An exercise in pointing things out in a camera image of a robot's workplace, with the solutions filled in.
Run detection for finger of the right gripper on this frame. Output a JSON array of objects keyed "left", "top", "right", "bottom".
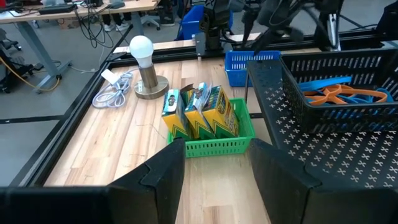
[{"left": 251, "top": 29, "right": 282, "bottom": 56}]

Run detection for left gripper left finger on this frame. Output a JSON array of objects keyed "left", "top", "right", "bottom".
[{"left": 107, "top": 138, "right": 187, "bottom": 224}]

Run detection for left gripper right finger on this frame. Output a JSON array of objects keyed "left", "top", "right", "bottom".
[{"left": 248, "top": 138, "right": 358, "bottom": 224}]

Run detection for blue plastic basket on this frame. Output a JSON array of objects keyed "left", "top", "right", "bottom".
[{"left": 224, "top": 50, "right": 282, "bottom": 88}]

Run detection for black perforated metal shelf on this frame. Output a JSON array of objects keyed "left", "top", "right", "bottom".
[{"left": 244, "top": 58, "right": 398, "bottom": 191}]

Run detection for green plastic basket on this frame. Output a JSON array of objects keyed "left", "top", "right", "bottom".
[{"left": 167, "top": 98, "right": 257, "bottom": 159}]

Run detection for black plastic basket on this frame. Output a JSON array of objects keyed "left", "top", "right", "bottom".
[{"left": 280, "top": 47, "right": 398, "bottom": 134}]

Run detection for sun print crayon box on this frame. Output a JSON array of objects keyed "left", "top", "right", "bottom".
[
  {"left": 161, "top": 89, "right": 193, "bottom": 141},
  {"left": 184, "top": 82, "right": 216, "bottom": 140}
]

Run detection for yellow Crayola 24 crayon box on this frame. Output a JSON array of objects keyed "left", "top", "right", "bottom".
[{"left": 201, "top": 85, "right": 241, "bottom": 139}]

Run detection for wooden desk grey legs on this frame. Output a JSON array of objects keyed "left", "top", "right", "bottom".
[{"left": 0, "top": 0, "right": 159, "bottom": 94}]

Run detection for blue storage bin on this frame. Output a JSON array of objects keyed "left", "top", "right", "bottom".
[{"left": 176, "top": 4, "right": 234, "bottom": 41}]

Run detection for black rig corner structure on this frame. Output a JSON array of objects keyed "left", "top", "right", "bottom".
[{"left": 375, "top": 0, "right": 398, "bottom": 40}]

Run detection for brass lamp base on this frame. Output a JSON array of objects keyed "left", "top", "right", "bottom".
[{"left": 134, "top": 64, "right": 170, "bottom": 100}]

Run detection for white light bulb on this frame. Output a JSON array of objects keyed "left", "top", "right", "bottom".
[{"left": 129, "top": 35, "right": 155, "bottom": 68}]

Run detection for person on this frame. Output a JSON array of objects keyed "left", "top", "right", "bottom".
[{"left": 101, "top": 12, "right": 133, "bottom": 33}]

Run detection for aluminium frame post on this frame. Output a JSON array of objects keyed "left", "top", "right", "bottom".
[{"left": 326, "top": 12, "right": 342, "bottom": 52}]

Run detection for white lamp cord with plug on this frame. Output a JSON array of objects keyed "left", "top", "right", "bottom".
[{"left": 91, "top": 68, "right": 139, "bottom": 109}]

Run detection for yellow floor cable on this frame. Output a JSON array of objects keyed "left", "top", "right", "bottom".
[{"left": 0, "top": 55, "right": 62, "bottom": 93}]

